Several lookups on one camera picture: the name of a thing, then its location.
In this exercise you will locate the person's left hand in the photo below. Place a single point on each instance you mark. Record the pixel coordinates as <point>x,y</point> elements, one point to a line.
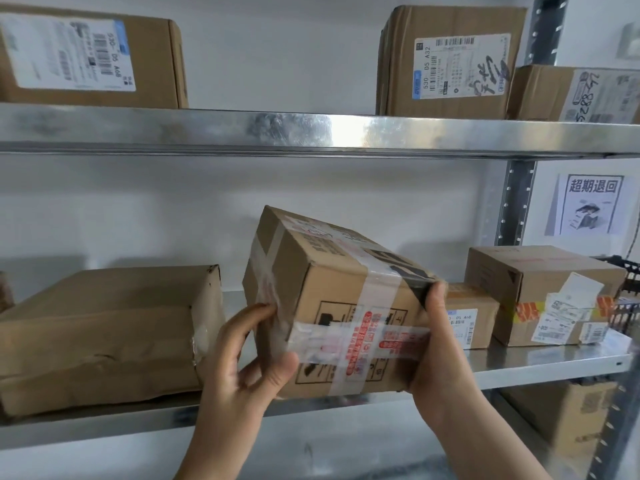
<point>225,394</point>

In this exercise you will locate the person's right hand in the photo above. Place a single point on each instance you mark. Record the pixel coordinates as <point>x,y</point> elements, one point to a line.
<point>450,384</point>

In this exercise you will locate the small glossy-taped cardboard box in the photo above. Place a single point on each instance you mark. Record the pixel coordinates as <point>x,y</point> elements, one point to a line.
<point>485,304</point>

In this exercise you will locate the box with red-yellow tape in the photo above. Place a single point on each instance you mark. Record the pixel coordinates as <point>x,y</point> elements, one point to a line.
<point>495,279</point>

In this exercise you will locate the line-drawing printed cardboard box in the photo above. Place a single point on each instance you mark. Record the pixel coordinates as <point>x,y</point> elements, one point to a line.
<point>565,414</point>

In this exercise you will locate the large cardboard box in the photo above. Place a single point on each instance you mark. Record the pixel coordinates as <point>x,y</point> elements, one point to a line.
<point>100,334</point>

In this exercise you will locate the box with black logo tape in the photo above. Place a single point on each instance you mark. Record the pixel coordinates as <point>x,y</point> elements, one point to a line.
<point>325,284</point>

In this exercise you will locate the black plastic crate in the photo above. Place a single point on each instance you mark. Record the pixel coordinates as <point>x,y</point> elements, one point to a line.
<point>625,304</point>

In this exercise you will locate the metal shelving rack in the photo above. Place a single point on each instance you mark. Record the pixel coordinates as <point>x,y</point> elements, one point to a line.
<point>250,129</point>

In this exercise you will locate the box 5288 label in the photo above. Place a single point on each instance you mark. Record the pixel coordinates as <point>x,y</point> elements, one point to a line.
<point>540,94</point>

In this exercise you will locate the brown parcel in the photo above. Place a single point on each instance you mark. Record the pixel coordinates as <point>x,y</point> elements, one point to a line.
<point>395,69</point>

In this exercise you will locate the slim box with blue-edged label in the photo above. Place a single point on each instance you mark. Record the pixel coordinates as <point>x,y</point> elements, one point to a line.
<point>160,59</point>

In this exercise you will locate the white printed notice sheet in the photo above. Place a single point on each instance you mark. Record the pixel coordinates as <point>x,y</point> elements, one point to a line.
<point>555,204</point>

